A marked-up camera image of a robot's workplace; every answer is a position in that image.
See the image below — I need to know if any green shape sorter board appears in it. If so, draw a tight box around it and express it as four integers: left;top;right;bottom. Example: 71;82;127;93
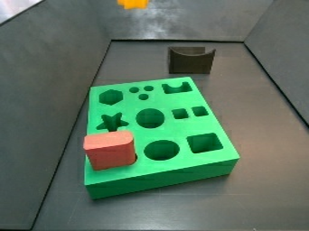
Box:
85;77;240;199

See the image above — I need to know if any red rounded block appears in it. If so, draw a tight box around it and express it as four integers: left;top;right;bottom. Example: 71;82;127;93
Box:
83;131;137;171

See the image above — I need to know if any black curved stand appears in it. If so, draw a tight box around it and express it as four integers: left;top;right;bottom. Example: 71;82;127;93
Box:
167;47;217;74

